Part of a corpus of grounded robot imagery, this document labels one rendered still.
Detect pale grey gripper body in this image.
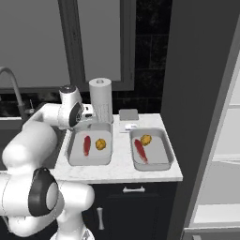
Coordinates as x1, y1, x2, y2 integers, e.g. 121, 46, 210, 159
80, 114, 98, 127

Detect grey tupperware tray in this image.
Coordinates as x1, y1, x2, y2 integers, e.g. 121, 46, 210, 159
128, 127, 175, 173
66, 122, 113, 167

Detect white paper towel roll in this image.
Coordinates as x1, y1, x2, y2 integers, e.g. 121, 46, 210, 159
88, 77, 114, 125

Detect dark sink basin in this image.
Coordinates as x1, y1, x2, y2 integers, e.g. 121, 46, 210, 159
0, 117, 68, 172

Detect grey flat box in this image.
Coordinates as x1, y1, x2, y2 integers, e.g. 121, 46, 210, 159
118, 108, 140, 123

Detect small white box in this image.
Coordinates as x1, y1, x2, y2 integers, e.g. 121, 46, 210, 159
124, 123, 139, 131

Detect grey curved tap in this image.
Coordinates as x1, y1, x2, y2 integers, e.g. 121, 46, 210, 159
0, 66, 36, 120

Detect dark drawer front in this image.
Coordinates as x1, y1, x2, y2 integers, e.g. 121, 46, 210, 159
89, 182, 178, 197

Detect grey framed window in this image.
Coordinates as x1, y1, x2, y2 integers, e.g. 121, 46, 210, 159
0, 0, 137, 94

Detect dark cupboard door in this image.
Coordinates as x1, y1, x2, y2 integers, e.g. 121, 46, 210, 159
82, 194, 173, 240

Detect grey fridge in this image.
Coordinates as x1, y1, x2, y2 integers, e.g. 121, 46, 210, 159
160, 0, 240, 240

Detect silver drawer handle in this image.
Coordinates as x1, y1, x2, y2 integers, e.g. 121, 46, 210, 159
122, 186, 146, 194

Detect silver cupboard door handle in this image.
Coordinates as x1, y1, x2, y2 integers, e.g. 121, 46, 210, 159
96, 206, 105, 232

